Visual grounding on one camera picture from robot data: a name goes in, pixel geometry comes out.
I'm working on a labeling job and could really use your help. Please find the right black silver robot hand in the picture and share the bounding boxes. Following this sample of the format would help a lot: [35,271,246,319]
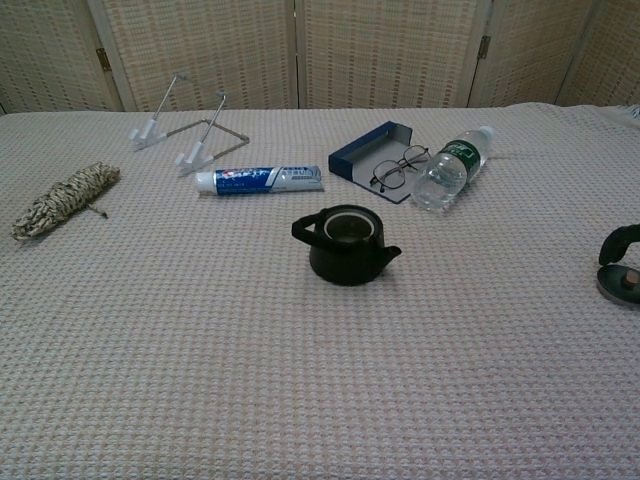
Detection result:
[598,224,640,266]

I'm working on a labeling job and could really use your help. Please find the black teapot lid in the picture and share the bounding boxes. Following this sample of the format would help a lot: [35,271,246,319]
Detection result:
[596,262,640,308]

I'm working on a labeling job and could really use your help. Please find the black teapot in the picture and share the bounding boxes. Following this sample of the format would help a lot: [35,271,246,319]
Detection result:
[291,203,403,287]

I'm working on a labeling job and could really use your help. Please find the clear plastic water bottle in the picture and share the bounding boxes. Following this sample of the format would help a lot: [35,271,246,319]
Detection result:
[409,124,498,213]

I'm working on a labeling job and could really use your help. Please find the black thin-rimmed glasses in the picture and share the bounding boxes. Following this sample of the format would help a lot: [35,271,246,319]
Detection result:
[368,144,431,195]

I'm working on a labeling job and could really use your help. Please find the blue glasses case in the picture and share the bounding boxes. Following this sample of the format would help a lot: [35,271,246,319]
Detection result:
[328,121,431,205]

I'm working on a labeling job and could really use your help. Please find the beige folding screen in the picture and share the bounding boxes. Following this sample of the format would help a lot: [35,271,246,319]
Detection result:
[0,0,640,117]

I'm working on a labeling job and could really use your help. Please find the blue white toothpaste tube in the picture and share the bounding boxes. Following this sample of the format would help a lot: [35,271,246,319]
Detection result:
[194,164,326,198]

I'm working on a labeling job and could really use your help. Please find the metal wire stand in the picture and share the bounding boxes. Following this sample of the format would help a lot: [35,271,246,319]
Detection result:
[130,72,250,178]

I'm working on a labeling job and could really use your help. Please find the beige speckled rope bundle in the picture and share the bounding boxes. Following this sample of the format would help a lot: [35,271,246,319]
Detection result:
[10,160,122,243]

